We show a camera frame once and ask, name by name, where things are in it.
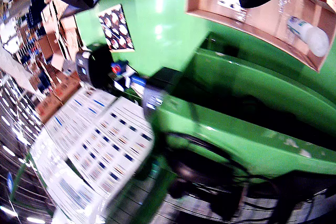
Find shallow cardboard tray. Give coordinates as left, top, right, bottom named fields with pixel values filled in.
left=185, top=0, right=336, bottom=73

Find red printed cardboard boxes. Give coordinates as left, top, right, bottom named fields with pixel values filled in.
left=34, top=71, right=82, bottom=124

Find white bottle frosted cap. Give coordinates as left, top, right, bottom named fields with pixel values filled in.
left=286, top=15, right=330, bottom=58

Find flattened patterned carton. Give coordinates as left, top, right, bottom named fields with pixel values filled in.
left=98, top=3, right=136, bottom=53

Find black round device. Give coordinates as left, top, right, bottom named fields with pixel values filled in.
left=75, top=44, right=117, bottom=91

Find blue white small packages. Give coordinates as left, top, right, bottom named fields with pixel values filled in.
left=110, top=60, right=147, bottom=92

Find green metal shelf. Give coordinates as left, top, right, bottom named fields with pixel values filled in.
left=104, top=31, right=336, bottom=224

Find black device with logo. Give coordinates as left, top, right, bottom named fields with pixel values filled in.
left=142, top=68, right=186, bottom=133

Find white printed info board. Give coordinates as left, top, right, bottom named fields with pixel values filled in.
left=28, top=87, right=156, bottom=224

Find black cable bundle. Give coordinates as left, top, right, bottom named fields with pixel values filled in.
left=162, top=132, right=336, bottom=221

